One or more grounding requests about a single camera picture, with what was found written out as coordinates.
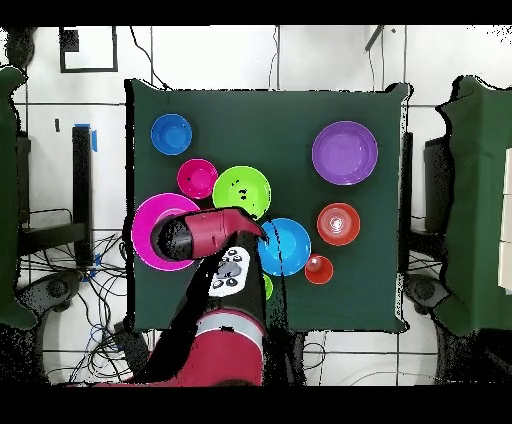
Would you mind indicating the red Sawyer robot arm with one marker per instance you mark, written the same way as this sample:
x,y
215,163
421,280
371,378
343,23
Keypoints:
x,y
224,356

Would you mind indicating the small dark blue bowl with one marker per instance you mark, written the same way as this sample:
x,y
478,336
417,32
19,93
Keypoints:
x,y
171,134

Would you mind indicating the green cup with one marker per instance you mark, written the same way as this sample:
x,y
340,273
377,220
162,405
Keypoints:
x,y
268,287

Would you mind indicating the large light blue bowl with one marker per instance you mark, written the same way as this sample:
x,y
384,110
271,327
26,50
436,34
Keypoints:
x,y
294,248

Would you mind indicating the green bowl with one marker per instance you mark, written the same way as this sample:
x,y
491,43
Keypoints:
x,y
240,188

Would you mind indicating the orange cup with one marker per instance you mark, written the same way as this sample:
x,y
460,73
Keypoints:
x,y
318,272

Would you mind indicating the person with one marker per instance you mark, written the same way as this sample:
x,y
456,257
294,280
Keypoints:
x,y
20,46

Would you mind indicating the black power brick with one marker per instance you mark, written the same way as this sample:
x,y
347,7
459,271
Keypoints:
x,y
130,346

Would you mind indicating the white box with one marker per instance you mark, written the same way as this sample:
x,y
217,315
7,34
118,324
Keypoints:
x,y
507,220

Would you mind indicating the black metal stand frame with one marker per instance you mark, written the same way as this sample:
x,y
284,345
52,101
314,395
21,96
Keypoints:
x,y
82,180

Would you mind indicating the large pink bowl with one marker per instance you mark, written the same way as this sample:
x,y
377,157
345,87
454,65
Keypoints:
x,y
142,232

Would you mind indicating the dark green tablecloth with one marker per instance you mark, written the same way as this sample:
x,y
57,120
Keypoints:
x,y
260,132

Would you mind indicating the red bowl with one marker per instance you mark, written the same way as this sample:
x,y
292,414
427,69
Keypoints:
x,y
198,178

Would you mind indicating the orange bowl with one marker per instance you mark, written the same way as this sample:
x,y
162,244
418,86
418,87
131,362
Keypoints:
x,y
338,224

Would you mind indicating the black floor stand base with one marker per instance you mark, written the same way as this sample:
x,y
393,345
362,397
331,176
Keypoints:
x,y
56,288
424,290

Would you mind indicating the green cloth side table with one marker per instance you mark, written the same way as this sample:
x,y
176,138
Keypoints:
x,y
480,160
8,200

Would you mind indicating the purple bowl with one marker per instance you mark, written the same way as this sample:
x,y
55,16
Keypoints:
x,y
344,153

